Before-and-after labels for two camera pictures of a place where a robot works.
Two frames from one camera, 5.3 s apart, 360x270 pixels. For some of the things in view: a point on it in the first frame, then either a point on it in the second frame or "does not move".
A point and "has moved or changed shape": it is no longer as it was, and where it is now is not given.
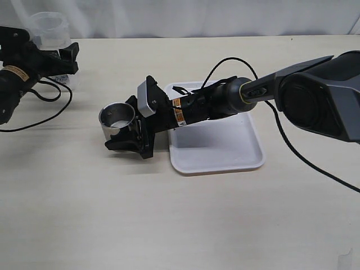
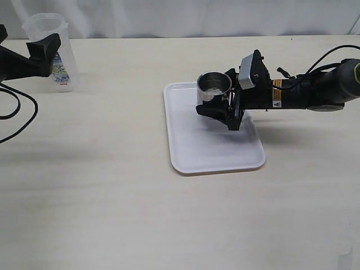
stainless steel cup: x=115 y=116 has moved or changed shape
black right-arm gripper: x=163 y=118 -> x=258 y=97
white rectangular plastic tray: x=226 y=143 does not move
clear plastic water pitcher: x=50 y=30 does not move
